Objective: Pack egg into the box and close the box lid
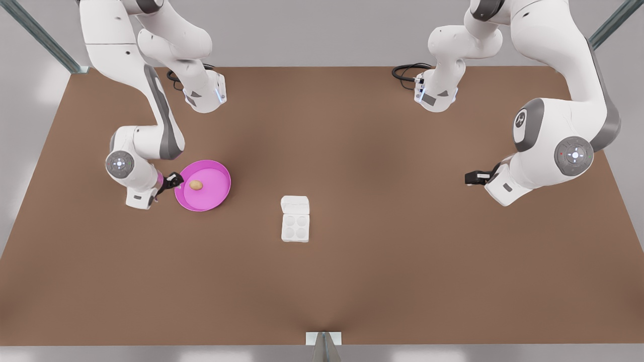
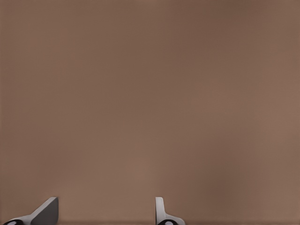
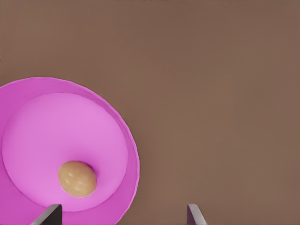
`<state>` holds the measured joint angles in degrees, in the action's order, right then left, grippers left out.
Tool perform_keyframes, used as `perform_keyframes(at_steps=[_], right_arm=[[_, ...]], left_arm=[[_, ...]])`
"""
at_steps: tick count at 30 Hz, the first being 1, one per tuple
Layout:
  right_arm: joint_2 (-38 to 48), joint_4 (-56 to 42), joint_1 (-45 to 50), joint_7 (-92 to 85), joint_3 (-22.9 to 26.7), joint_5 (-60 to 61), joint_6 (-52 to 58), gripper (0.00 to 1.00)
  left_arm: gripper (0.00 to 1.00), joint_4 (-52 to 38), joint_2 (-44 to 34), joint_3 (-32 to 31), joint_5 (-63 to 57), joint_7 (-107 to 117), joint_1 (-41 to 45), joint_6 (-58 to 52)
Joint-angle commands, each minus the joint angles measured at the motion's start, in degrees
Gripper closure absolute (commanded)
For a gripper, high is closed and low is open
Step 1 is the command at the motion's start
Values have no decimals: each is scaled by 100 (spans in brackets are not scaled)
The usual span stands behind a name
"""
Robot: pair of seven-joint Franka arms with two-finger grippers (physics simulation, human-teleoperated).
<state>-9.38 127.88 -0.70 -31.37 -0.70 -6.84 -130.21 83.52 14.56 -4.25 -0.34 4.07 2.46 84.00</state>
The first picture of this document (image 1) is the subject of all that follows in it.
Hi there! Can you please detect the white egg box lid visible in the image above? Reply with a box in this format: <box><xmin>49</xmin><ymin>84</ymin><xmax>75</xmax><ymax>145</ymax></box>
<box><xmin>281</xmin><ymin>196</ymin><xmax>310</xmax><ymax>217</ymax></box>

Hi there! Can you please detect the white egg box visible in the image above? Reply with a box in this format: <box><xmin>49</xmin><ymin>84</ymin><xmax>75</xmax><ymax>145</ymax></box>
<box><xmin>281</xmin><ymin>214</ymin><xmax>310</xmax><ymax>243</ymax></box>

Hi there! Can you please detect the pink round plate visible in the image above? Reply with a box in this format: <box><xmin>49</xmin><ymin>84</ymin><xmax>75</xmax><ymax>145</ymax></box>
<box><xmin>174</xmin><ymin>160</ymin><xmax>232</xmax><ymax>212</ymax></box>

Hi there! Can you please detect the black cable loop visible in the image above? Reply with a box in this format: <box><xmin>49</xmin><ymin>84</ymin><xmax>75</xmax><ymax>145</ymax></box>
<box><xmin>167</xmin><ymin>64</ymin><xmax>216</xmax><ymax>92</ymax></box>
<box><xmin>392</xmin><ymin>63</ymin><xmax>434</xmax><ymax>91</ymax></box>

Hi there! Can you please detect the silver frame post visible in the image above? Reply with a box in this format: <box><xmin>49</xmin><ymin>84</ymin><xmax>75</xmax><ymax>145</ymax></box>
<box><xmin>0</xmin><ymin>0</ymin><xmax>90</xmax><ymax>74</ymax></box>
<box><xmin>589</xmin><ymin>0</ymin><xmax>644</xmax><ymax>50</ymax></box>
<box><xmin>306</xmin><ymin>331</ymin><xmax>342</xmax><ymax>362</ymax></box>

